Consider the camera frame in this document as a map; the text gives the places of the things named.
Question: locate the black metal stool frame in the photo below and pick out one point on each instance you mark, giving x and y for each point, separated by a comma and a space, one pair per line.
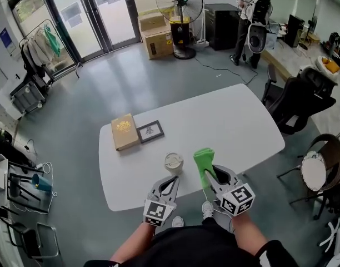
20, 188

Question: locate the person's right white shoe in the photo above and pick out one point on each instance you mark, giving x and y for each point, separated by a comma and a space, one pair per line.
207, 208

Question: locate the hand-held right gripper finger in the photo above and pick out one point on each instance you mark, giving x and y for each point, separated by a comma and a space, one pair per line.
215, 186
233, 177

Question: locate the black yellow trash bin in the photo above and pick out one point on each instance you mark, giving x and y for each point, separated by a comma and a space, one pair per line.
180, 30

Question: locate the black picture frame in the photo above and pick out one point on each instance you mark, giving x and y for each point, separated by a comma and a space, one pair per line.
150, 131

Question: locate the person's black shirt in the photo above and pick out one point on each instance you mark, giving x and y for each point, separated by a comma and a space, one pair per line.
192, 246

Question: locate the glass entrance doors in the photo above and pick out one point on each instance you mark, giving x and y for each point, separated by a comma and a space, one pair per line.
103, 15

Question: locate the person's left forearm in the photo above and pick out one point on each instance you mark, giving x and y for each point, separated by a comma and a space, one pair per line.
134, 241

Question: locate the grey utility cart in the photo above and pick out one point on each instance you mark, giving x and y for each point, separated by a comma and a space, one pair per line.
22, 96

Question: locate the black standing fan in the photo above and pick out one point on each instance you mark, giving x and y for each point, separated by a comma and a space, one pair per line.
179, 1

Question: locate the green cloth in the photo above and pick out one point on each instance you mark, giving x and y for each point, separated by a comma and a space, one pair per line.
202, 160

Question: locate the black office chair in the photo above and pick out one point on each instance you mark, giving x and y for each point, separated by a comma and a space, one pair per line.
297, 107

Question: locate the large cardboard box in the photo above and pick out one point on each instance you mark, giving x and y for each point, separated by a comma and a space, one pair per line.
159, 44

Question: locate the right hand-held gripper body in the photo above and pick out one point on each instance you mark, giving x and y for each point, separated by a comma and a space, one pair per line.
238, 200

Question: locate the white round seat cushion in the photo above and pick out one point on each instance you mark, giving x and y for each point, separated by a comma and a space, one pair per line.
313, 171

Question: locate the tan book-shaped box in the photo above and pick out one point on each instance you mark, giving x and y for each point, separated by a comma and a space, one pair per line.
125, 132

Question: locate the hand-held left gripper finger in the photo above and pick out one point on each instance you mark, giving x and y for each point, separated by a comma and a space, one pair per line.
160, 188
175, 193

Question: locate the teal bin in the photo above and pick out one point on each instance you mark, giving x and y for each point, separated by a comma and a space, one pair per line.
40, 183

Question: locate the person's white shoe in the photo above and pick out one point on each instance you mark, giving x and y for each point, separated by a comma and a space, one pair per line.
177, 222
207, 208

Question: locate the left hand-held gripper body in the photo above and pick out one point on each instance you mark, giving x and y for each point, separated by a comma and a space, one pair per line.
159, 211

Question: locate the person's left white shoe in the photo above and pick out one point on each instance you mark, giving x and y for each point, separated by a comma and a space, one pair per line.
177, 222

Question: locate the black metal chair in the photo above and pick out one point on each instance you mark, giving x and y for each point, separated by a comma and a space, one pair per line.
28, 241

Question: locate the black cabinet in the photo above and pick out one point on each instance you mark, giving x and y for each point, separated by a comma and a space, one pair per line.
222, 26

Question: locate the person's right forearm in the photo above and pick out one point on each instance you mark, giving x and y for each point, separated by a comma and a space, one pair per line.
247, 232

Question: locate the blue wall poster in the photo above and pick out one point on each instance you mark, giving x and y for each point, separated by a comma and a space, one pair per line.
7, 41

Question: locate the black clothes rack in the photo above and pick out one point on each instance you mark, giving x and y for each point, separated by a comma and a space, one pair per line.
39, 51

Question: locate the brown wicker chair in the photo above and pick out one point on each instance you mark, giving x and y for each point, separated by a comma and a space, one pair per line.
331, 154

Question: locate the black computer tower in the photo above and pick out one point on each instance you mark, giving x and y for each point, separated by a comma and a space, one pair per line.
295, 30

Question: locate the round white lidded cup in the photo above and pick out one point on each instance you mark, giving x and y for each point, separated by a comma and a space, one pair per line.
173, 163

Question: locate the person's black trousers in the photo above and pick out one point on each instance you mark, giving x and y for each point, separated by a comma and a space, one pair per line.
208, 220

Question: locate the small cardboard box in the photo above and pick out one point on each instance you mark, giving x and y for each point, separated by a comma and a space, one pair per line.
153, 21

